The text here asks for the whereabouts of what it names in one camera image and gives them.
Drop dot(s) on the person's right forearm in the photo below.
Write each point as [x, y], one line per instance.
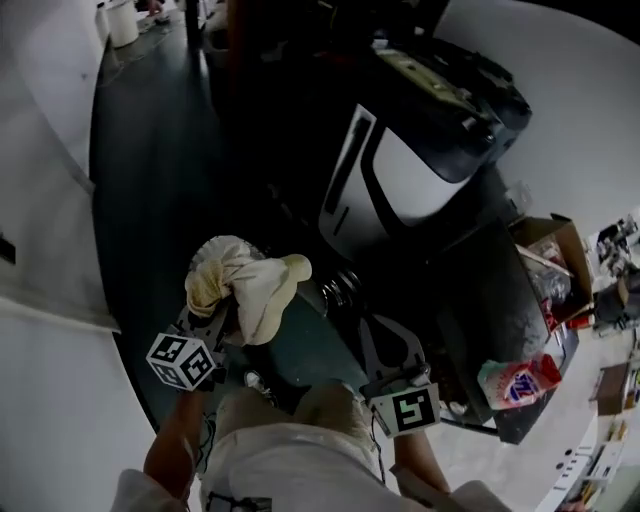
[417, 460]

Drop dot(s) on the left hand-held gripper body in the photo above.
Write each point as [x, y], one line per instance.
[182, 360]

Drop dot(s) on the person's left forearm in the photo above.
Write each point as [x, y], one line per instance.
[172, 440]

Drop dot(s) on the grey white appliance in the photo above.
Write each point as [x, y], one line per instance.
[400, 170]

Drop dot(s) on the person's beige shorts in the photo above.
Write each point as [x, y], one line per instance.
[290, 450]

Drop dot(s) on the cream white clothes item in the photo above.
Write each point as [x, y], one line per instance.
[262, 295]

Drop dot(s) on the black equipment with beige panel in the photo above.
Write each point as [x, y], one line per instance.
[450, 95]

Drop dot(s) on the person's white sneaker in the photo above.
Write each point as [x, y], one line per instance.
[257, 382]

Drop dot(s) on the brown cardboard box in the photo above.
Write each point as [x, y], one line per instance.
[560, 270]

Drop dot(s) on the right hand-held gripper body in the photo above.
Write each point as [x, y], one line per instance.
[412, 407]

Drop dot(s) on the white mesh laundry basket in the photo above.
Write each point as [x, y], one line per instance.
[220, 246]

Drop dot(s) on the cluttered white shelf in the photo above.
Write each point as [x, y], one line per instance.
[610, 425]

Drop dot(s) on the white bucket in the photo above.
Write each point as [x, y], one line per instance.
[122, 22]

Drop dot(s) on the person's white shirt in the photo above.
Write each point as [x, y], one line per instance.
[145, 492]

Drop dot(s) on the yellowish textured clothes item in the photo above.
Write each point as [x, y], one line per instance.
[205, 287]

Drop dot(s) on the colourful detergent bag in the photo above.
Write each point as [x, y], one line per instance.
[520, 382]

